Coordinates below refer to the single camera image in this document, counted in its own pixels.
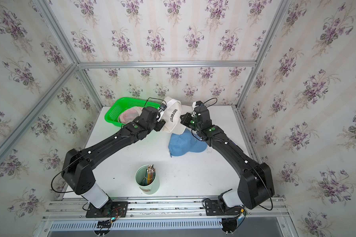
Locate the green pencil cup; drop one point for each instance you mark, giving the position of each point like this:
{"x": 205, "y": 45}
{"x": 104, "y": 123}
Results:
{"x": 150, "y": 189}

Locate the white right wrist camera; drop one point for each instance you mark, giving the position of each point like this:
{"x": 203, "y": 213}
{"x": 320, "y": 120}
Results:
{"x": 196, "y": 104}

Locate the coloured pencils bundle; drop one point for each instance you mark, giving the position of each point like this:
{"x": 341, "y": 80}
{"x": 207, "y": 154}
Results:
{"x": 149, "y": 175}

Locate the pink baseball cap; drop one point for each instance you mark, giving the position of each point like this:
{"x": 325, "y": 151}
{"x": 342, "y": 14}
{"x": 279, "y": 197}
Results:
{"x": 129, "y": 114}

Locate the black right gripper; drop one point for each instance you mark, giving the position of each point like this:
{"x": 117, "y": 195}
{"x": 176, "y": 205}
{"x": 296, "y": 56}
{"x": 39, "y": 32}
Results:
{"x": 184, "y": 120}

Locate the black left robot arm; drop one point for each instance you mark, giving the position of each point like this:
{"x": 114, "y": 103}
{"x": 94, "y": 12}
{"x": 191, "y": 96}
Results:
{"x": 78, "y": 166}

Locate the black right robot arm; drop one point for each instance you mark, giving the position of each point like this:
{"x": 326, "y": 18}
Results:
{"x": 255, "y": 179}

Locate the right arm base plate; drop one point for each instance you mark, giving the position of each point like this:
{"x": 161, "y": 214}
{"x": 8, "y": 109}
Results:
{"x": 215, "y": 207}

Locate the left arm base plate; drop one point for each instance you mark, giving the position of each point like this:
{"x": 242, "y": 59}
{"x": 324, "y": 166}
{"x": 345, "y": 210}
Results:
{"x": 110, "y": 209}

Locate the white baseball cap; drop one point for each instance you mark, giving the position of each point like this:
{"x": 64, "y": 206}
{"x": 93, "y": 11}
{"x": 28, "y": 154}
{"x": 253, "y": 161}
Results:
{"x": 172, "y": 117}

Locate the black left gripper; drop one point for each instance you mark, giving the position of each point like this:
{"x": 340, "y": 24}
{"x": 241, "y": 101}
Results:
{"x": 160, "y": 125}

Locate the aluminium mounting rail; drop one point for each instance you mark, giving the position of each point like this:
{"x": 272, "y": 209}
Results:
{"x": 71, "y": 209}

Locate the green plastic basket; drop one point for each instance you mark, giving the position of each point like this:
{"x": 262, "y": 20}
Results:
{"x": 121, "y": 105}

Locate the light blue baseball cap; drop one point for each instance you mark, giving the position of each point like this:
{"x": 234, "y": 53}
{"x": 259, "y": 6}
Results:
{"x": 180, "y": 144}

